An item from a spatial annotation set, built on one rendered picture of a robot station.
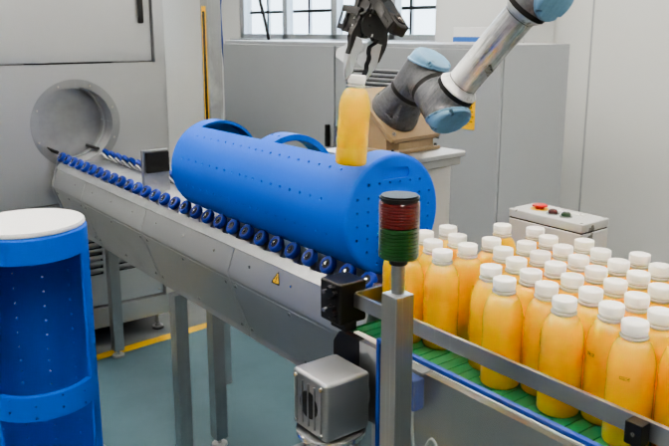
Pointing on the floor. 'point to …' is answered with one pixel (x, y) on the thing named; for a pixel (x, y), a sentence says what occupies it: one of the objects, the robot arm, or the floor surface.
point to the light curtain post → (213, 84)
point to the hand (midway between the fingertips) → (356, 76)
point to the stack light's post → (396, 368)
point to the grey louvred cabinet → (547, 87)
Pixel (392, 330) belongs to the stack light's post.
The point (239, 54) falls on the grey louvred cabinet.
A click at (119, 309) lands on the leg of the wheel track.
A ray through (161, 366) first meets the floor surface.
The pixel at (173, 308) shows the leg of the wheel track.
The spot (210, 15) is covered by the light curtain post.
